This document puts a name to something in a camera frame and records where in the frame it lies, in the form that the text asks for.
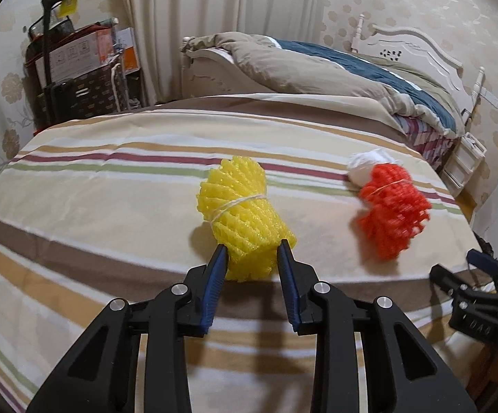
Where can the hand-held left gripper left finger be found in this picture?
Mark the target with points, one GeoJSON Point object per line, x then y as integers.
{"type": "Point", "coordinates": [214, 284]}

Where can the striped bedsheet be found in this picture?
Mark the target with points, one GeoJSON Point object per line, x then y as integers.
{"type": "Point", "coordinates": [103, 223]}

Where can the brown patterned bag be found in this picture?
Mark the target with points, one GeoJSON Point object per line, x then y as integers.
{"type": "Point", "coordinates": [90, 94]}

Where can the white wall strip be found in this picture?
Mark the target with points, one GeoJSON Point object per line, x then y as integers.
{"type": "Point", "coordinates": [491, 98]}

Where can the yellow hang tag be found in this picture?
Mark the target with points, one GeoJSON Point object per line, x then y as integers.
{"type": "Point", "coordinates": [70, 0]}

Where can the yellow foam net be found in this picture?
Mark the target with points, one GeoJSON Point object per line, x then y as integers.
{"type": "Point", "coordinates": [240, 206]}

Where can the red foam net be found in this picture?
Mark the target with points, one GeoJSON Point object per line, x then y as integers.
{"type": "Point", "coordinates": [391, 211]}

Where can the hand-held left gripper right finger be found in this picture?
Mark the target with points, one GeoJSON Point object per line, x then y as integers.
{"type": "Point", "coordinates": [290, 288]}

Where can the blue beige duvet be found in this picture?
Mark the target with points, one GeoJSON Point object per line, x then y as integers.
{"type": "Point", "coordinates": [317, 77]}

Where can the white foam net bundle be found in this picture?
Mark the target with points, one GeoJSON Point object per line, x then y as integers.
{"type": "Point", "coordinates": [363, 167]}

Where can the white orange cardboard box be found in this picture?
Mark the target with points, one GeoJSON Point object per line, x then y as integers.
{"type": "Point", "coordinates": [81, 51]}

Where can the white plastic drawer unit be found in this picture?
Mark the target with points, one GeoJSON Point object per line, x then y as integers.
{"type": "Point", "coordinates": [464, 163]}

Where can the white pleated curtain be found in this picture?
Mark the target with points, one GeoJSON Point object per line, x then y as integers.
{"type": "Point", "coordinates": [210, 0]}

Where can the black trolley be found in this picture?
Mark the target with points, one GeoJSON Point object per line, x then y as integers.
{"type": "Point", "coordinates": [48, 30]}

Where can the white wooden bed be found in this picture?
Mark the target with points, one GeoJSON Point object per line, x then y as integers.
{"type": "Point", "coordinates": [403, 47]}

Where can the white grey cardboard box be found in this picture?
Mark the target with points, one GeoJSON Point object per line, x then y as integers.
{"type": "Point", "coordinates": [127, 49]}

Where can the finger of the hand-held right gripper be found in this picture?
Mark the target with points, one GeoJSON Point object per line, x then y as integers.
{"type": "Point", "coordinates": [481, 260]}
{"type": "Point", "coordinates": [446, 279]}

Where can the checkered blanket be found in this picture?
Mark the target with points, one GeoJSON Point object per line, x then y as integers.
{"type": "Point", "coordinates": [425, 137]}

